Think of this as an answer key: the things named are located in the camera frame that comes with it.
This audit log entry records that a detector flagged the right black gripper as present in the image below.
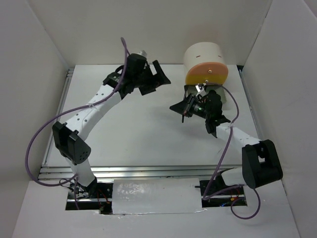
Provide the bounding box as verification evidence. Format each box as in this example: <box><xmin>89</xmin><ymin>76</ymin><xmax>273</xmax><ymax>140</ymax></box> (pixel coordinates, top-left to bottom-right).
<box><xmin>170</xmin><ymin>93</ymin><xmax>211</xmax><ymax>119</ymax></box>

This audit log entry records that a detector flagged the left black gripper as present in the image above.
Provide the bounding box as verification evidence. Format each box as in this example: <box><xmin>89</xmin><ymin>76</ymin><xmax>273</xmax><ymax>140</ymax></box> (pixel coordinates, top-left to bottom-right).
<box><xmin>133</xmin><ymin>60</ymin><xmax>170</xmax><ymax>96</ymax></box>

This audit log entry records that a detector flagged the round cream drawer organizer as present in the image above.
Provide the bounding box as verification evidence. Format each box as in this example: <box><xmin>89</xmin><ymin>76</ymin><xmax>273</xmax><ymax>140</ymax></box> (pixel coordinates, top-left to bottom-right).
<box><xmin>183</xmin><ymin>42</ymin><xmax>228</xmax><ymax>104</ymax></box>

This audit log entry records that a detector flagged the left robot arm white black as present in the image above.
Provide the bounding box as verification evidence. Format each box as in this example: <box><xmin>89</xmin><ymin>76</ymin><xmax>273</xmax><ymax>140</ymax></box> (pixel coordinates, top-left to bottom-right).
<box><xmin>53</xmin><ymin>54</ymin><xmax>171</xmax><ymax>198</ymax></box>

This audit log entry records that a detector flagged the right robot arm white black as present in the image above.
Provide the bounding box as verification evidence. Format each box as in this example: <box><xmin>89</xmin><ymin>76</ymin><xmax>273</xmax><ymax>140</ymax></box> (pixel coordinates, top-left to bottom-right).
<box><xmin>170</xmin><ymin>90</ymin><xmax>283</xmax><ymax>194</ymax></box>

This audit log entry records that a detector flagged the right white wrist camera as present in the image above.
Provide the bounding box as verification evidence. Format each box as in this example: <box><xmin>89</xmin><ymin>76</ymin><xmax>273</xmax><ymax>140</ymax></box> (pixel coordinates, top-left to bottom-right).
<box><xmin>195</xmin><ymin>84</ymin><xmax>206</xmax><ymax>97</ymax></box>

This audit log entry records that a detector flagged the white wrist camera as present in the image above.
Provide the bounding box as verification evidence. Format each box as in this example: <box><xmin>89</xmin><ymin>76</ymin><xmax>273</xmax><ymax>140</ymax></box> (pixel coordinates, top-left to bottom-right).
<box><xmin>195</xmin><ymin>84</ymin><xmax>206</xmax><ymax>97</ymax></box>
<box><xmin>138</xmin><ymin>50</ymin><xmax>147</xmax><ymax>58</ymax></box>

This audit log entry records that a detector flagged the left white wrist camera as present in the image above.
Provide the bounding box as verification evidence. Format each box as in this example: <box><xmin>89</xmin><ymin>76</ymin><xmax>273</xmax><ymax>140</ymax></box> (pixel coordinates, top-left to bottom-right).
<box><xmin>138</xmin><ymin>50</ymin><xmax>147</xmax><ymax>58</ymax></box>

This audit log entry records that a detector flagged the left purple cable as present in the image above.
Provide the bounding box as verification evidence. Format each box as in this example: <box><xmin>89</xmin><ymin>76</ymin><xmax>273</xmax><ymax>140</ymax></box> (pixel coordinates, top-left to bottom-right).
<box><xmin>25</xmin><ymin>37</ymin><xmax>132</xmax><ymax>211</ymax></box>

